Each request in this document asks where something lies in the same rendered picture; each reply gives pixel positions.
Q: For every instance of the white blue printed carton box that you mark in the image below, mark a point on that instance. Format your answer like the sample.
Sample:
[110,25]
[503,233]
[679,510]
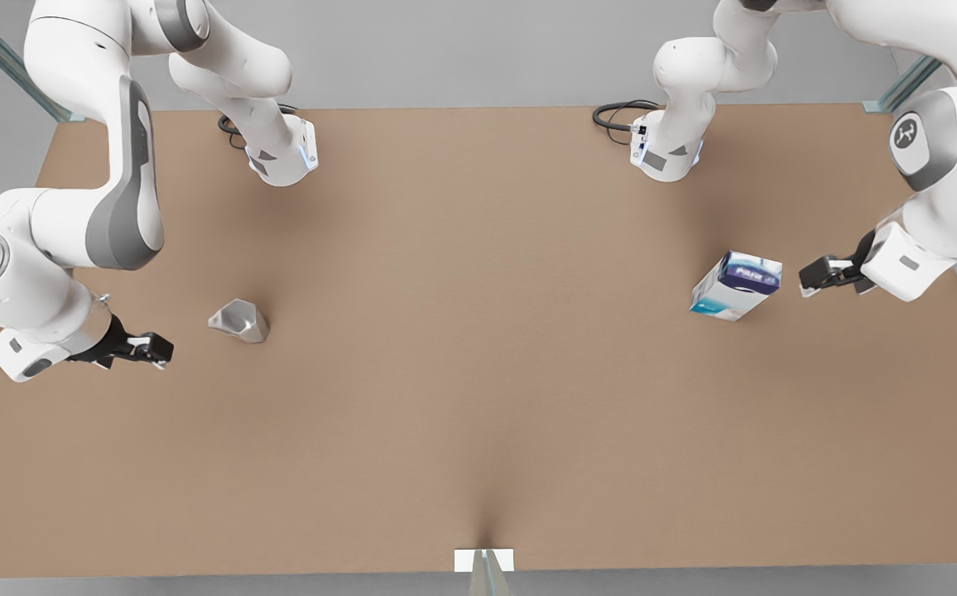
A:
[731,290]

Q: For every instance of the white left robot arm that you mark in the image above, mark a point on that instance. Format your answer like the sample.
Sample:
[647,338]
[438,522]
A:
[950,190]

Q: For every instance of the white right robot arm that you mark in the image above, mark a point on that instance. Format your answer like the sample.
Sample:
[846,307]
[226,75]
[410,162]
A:
[122,199]

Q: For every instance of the silver metal cup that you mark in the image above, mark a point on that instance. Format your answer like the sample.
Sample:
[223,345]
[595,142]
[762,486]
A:
[242,323]

